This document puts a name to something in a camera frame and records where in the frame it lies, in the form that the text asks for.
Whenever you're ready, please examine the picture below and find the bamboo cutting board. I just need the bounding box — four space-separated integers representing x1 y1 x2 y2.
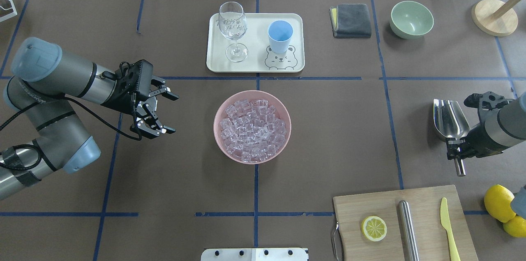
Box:
331 185 479 261

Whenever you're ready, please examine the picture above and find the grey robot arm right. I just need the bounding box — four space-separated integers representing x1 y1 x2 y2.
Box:
447 91 526 160

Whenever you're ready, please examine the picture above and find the clear wine glass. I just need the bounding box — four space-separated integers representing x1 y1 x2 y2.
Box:
219 1 248 62

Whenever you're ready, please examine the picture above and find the stainless steel cylinder tool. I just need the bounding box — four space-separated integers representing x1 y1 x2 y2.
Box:
398 200 420 261

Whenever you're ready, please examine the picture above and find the green bowl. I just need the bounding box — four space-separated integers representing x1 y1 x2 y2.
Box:
390 1 434 39

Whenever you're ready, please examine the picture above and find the white wire cup rack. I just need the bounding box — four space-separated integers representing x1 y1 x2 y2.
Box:
0 0 18 22

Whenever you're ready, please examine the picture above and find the lemon half slice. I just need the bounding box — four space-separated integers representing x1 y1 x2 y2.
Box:
361 216 388 242

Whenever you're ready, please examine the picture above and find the grey folded cloth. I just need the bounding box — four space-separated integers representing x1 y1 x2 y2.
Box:
330 4 372 38

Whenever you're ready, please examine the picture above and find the light blue cup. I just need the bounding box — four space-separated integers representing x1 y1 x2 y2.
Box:
268 21 293 54

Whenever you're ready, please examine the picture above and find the pink bowl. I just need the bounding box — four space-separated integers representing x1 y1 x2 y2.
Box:
212 90 292 165

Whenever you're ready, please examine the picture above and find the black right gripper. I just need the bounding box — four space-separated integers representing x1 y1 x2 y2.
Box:
446 137 479 160

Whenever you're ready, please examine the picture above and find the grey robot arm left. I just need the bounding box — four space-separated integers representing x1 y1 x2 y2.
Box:
1 37 179 199

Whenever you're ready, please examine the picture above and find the cream bear serving tray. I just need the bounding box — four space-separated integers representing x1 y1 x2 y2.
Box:
206 13 305 73

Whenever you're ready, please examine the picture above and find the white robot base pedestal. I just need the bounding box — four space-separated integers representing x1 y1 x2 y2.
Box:
201 247 309 261

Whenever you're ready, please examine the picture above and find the wooden mug tree stand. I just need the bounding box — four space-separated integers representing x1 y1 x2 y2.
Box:
471 0 521 37

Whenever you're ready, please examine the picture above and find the yellow plastic knife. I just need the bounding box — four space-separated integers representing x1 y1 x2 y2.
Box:
439 197 461 261

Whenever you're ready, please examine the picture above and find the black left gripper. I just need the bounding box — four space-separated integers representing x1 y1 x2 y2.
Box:
100 59 179 139

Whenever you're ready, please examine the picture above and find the whole yellow lemon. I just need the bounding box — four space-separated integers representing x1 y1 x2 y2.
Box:
484 184 517 223

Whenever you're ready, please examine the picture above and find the clear ice cubes pile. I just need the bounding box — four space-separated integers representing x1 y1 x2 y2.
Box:
218 98 290 164

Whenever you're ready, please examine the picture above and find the stainless steel ice scoop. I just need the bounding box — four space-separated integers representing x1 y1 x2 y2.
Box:
433 99 470 177

